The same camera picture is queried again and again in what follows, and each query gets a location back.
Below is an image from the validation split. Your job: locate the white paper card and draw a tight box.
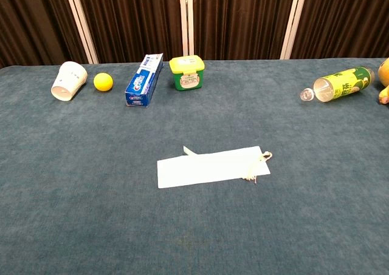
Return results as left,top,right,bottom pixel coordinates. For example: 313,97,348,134
156,146,271,189

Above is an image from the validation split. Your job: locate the green container yellow lid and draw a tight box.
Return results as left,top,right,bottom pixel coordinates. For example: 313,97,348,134
168,55,206,92

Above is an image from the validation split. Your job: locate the blue white toothpaste box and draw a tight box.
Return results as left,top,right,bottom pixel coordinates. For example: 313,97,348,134
125,53,165,107

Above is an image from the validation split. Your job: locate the yellow ball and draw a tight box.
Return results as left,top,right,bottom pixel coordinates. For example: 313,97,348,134
93,72,114,92

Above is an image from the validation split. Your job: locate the blue felt table cloth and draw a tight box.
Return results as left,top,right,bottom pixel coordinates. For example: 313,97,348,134
0,57,389,275

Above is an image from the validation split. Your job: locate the dark curtain screen panel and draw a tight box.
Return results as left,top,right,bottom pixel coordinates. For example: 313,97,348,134
185,0,308,61
0,0,100,69
281,0,389,60
63,0,188,64

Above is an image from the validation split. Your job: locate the white paper cup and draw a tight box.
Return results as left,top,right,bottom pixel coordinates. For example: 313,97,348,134
50,61,89,101

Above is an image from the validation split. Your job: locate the plastic bottle green label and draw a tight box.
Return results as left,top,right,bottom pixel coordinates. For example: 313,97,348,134
298,66,376,103

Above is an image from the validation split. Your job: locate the yellow plush duck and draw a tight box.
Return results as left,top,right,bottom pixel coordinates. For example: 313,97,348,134
377,57,389,105

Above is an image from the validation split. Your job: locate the beige tag string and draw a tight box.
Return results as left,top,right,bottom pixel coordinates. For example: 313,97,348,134
241,151,274,185

